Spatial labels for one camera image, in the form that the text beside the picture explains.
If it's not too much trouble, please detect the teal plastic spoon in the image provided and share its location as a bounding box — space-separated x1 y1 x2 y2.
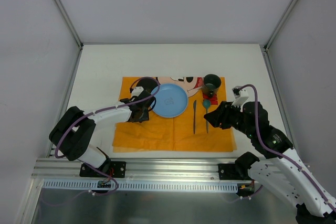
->
202 99 211 133

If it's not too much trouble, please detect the blue plastic knife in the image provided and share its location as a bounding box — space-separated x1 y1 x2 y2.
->
193 100 197 134

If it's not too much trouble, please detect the orange cartoon cloth placemat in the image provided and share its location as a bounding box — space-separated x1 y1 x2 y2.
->
112 77 237 153

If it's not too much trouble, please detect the light blue plate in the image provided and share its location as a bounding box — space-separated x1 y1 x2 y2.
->
151 83 188 118

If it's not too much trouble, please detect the dark green mug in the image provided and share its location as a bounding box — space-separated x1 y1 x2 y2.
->
201 74 222 98

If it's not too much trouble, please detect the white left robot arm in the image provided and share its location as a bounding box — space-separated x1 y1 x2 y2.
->
49 87 156 177

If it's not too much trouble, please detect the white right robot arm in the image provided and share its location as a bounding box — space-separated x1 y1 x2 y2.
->
204 101 335 223

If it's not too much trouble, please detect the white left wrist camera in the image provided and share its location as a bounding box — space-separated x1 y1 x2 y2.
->
131 87 144 99

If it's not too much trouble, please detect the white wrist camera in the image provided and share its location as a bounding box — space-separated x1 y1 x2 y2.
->
131 87 144 99
232 86 249 108

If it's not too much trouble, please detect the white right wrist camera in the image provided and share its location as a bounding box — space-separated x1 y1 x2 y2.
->
232 86 249 108

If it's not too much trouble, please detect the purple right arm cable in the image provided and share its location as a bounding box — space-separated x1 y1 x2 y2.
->
220 84 336 213

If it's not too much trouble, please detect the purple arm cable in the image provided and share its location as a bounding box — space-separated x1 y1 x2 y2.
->
220 84 336 213
39 77 161 206

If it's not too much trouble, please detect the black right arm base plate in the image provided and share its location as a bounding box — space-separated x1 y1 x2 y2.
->
218 164 251 180

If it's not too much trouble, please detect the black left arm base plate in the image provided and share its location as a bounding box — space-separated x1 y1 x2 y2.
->
79 159 127 178

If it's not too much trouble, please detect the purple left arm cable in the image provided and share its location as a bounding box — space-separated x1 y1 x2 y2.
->
39 77 161 206

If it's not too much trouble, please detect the aluminium front rail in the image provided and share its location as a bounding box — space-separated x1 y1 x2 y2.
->
31 157 310 183

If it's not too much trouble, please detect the white slotted cable duct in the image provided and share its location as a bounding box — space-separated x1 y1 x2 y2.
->
43 179 238 193

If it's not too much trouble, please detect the left aluminium frame post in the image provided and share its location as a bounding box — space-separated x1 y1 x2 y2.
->
53 0 83 50

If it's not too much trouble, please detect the aluminium frame post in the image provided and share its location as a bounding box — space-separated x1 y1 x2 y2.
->
53 0 83 50
263 0 300 52

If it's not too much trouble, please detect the right aluminium frame post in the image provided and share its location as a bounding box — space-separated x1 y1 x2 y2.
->
263 0 300 52

